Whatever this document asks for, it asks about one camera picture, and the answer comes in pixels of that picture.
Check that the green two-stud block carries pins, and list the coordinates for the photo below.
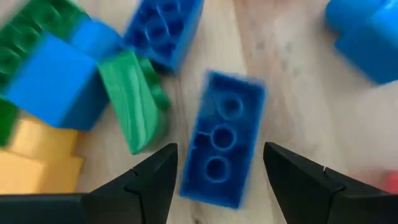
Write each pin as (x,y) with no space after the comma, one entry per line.
(7,121)

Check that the green hollow brick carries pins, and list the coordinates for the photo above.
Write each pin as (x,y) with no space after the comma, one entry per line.
(31,28)

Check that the large blue two-stud block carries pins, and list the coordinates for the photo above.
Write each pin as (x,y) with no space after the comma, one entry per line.
(370,43)

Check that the red-orange brick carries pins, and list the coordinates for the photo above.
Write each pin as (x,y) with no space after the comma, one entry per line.
(385,182)

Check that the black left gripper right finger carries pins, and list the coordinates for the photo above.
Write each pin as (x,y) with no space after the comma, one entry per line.
(311,202)

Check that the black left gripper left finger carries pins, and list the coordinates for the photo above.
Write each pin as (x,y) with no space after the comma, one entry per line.
(140,199)

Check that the green stud block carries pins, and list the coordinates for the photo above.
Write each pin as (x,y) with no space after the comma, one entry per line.
(130,102)

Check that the small yellow block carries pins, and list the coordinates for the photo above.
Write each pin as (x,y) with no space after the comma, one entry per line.
(37,168)

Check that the dark blue hollow brick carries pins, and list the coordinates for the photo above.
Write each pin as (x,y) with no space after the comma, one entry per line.
(161,31)
(199,124)

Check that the blue single-stud block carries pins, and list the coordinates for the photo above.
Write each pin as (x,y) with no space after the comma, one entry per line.
(53,84)

